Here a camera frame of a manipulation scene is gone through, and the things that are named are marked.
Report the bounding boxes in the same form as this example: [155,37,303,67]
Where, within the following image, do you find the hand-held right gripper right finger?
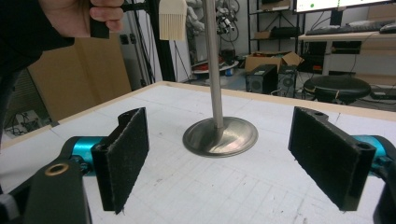
[288,105,388,212]

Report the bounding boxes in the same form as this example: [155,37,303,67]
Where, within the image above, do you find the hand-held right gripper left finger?
[70,106,150,216]

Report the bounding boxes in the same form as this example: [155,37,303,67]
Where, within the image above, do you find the metal stand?
[181,0,260,159]

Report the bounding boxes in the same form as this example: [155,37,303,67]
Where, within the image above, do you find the brown cardboard panels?
[27,32,133,123]

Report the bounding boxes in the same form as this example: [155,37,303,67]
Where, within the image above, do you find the black round stool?
[303,75,373,105]

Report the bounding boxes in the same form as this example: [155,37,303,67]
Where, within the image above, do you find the white grid mat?
[0,85,396,224]

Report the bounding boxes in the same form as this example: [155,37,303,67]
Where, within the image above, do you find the black computer tower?
[277,65,297,98]
[245,63,279,95]

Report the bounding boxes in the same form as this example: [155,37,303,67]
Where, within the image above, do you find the white machine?
[186,0,207,35]

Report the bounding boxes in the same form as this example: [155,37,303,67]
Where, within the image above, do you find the low open cardboard box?
[244,50,305,74]

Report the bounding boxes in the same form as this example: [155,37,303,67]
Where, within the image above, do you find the round white table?
[191,60,241,76]

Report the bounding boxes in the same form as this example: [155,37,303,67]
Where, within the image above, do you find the light wooden desk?
[297,31,396,77]

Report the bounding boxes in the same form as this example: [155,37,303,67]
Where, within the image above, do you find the black keyboard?
[304,20,392,36]

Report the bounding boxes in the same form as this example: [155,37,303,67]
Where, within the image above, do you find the black shelf rack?
[247,0,302,54]

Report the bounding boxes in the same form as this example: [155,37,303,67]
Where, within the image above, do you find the black computer mouse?
[378,21,396,35]

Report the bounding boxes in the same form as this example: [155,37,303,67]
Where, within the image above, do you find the computer monitor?
[293,0,396,14]

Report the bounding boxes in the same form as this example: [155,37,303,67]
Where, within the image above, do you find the black frame strut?
[145,0,177,83]

